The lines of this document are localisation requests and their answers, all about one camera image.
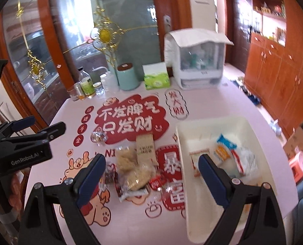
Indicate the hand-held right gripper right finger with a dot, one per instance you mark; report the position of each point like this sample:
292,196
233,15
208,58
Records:
213,181

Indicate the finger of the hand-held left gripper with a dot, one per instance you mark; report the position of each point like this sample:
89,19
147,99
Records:
21,123
47,134

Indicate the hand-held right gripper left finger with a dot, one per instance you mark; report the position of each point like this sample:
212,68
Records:
90,181

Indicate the dark nut bar packet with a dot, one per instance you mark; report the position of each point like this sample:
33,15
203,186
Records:
110,177

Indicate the orange white cracker packet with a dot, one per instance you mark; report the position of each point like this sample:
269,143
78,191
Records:
221,153

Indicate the red cookie packet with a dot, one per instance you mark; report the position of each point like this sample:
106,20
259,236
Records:
237,162

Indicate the blue snack packet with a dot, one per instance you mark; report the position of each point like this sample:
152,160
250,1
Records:
225,141

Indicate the small clear rice cracker packet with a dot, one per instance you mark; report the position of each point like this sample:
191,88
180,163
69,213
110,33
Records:
126,158

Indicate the toast packet mountain print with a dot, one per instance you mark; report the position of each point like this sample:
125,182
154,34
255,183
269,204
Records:
249,158

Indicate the white plastic bin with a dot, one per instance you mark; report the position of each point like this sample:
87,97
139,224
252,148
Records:
205,137

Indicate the clear candy wrapper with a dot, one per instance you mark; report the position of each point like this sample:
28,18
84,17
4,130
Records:
98,136

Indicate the large rice crisp packet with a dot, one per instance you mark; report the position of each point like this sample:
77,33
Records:
138,177

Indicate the beige biscuit packet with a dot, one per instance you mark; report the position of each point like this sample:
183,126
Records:
146,149

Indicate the person's left hand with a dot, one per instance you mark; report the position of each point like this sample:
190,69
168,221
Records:
16,188

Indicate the pink printed tablecloth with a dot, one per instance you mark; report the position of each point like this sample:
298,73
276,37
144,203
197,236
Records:
64,137

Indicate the glass cup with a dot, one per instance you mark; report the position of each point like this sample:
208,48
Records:
72,96

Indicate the gold door ornament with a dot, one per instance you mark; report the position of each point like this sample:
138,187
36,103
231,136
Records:
34,67
104,34

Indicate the glass bottle green label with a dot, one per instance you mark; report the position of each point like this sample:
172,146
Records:
87,86

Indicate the small glass jar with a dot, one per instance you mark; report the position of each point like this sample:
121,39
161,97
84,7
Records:
98,89

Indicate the white squeeze bottle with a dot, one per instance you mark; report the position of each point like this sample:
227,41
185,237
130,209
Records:
108,83

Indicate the wooden framed glass door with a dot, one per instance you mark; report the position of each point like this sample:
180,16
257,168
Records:
13,43
131,10

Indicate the white slipper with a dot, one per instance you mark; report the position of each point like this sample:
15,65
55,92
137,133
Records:
276,127

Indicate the pink plastic stool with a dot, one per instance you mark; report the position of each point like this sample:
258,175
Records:
298,166

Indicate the cardboard box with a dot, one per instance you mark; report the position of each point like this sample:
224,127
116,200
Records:
296,143

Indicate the blue slipper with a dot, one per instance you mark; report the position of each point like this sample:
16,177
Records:
253,98

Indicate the teal canister brown lid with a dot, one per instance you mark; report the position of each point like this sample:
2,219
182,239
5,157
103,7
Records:
127,79

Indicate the white countertop sterilizer appliance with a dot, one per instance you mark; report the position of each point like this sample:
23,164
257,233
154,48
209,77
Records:
200,81

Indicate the green tissue box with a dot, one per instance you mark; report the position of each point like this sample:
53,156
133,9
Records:
156,81

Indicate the white cloth cover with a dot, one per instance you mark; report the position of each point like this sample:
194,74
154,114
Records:
194,37

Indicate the dark wooden entrance door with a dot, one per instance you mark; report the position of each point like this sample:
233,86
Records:
237,30

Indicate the wooden wall cabinet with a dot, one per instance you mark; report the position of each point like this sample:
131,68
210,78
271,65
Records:
276,81

